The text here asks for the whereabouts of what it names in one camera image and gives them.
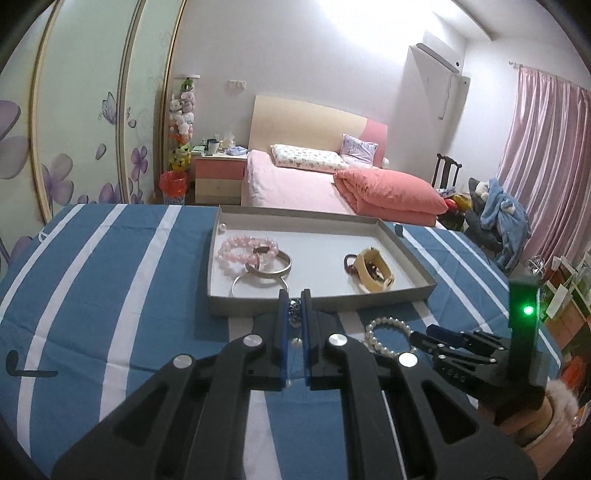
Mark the column of plush toys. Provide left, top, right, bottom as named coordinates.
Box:
left=167, top=75, right=200, bottom=172

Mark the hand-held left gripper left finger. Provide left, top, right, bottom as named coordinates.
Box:
left=51, top=290, right=291, bottom=480

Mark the flower print sliding wardrobe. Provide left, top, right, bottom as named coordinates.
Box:
left=0, top=0, right=186, bottom=264

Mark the silver cuff bracelet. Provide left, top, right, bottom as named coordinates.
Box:
left=245, top=249, right=293, bottom=278

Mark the pink bead bracelet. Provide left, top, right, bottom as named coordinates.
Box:
left=218, top=234, right=280, bottom=277

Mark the dark grey seat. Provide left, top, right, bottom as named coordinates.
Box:
left=464, top=210, right=502, bottom=254

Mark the white printed pillow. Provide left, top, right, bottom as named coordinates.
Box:
left=270, top=144, right=351, bottom=174

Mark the red waste bin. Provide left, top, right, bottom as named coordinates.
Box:
left=160, top=171, right=189, bottom=205

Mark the blue plush garment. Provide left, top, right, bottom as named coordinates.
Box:
left=480, top=179, right=532, bottom=273

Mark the curtain rod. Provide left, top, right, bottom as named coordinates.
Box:
left=509, top=59, right=591, bottom=94

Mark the folded pink quilt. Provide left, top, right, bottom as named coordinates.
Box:
left=333, top=167, right=448, bottom=227

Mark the bed with pink sheet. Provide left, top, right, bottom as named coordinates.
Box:
left=241, top=150, right=451, bottom=232

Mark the person's right forearm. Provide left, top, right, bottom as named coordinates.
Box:
left=499, top=381, right=581, bottom=450

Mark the yellow watch band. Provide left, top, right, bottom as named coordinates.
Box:
left=353, top=247, right=396, bottom=294

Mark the pile of colourful toys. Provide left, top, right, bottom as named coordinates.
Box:
left=441, top=188, right=472, bottom=214

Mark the white air conditioner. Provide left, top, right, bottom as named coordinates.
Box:
left=411, top=43, right=461, bottom=75

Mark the white paper bag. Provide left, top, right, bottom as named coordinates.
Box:
left=544, top=256, right=579, bottom=320

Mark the pink curtain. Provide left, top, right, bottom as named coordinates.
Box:
left=496, top=65, right=591, bottom=278

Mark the beige pink headboard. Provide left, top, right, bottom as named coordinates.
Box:
left=248, top=95, right=389, bottom=168

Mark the beaded pearl earring cluster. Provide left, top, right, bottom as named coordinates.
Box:
left=287, top=298, right=304, bottom=349

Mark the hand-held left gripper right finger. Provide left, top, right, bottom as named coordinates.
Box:
left=301, top=290, right=539, bottom=480

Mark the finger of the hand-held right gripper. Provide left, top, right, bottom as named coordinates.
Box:
left=426, top=324, right=468, bottom=341
left=409, top=330, right=465, bottom=360

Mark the silver bangle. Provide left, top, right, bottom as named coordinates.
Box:
left=231, top=273, right=291, bottom=298

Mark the air conditioner cable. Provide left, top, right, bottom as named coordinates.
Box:
left=438, top=74, right=452, bottom=121

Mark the grey cardboard tray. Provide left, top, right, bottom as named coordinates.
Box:
left=205, top=204, right=437, bottom=318

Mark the blue white striped tablecloth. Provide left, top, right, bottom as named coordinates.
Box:
left=0, top=203, right=561, bottom=480

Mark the pink wooden nightstand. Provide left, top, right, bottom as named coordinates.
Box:
left=194, top=151, right=249, bottom=206

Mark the white pearl bracelet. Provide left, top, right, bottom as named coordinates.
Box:
left=365, top=316, right=419, bottom=359

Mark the dark wooden chair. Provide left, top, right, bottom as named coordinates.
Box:
left=431, top=154, right=462, bottom=190

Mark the purple patterned pillow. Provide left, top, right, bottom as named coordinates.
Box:
left=341, top=134, right=378, bottom=165

